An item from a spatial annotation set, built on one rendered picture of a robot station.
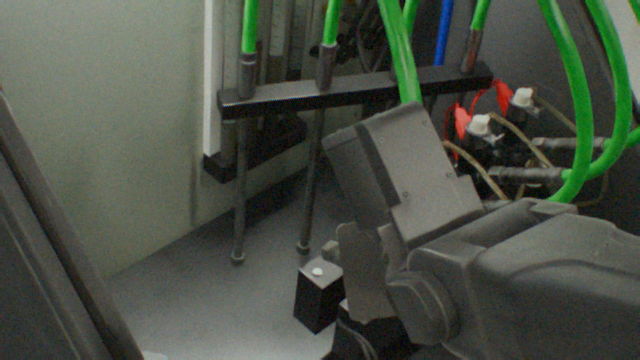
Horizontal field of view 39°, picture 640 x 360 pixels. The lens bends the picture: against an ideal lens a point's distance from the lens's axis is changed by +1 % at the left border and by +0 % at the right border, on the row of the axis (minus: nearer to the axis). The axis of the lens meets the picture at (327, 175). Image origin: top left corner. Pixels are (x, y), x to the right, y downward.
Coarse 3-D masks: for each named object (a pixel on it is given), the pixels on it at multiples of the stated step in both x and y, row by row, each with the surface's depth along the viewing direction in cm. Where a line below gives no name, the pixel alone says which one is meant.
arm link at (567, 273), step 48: (432, 240) 45; (480, 240) 43; (528, 240) 40; (576, 240) 38; (624, 240) 37; (480, 288) 40; (528, 288) 37; (576, 288) 35; (624, 288) 33; (480, 336) 41; (528, 336) 38; (576, 336) 36; (624, 336) 33
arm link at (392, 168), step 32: (352, 128) 50; (384, 128) 48; (416, 128) 49; (352, 160) 50; (384, 160) 48; (416, 160) 48; (448, 160) 49; (352, 192) 51; (384, 192) 49; (416, 192) 48; (448, 192) 48; (384, 224) 50; (416, 224) 48; (448, 224) 48; (416, 288) 43; (416, 320) 44; (448, 320) 42
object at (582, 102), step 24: (336, 0) 94; (552, 0) 76; (336, 24) 97; (552, 24) 76; (576, 48) 76; (576, 72) 76; (576, 96) 77; (576, 120) 78; (576, 168) 81; (576, 192) 82
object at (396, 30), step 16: (256, 0) 91; (384, 0) 62; (256, 16) 93; (384, 16) 62; (400, 16) 62; (400, 32) 62; (240, 48) 96; (256, 48) 96; (400, 48) 62; (400, 64) 62; (400, 80) 62; (416, 80) 62; (400, 96) 62; (416, 96) 62
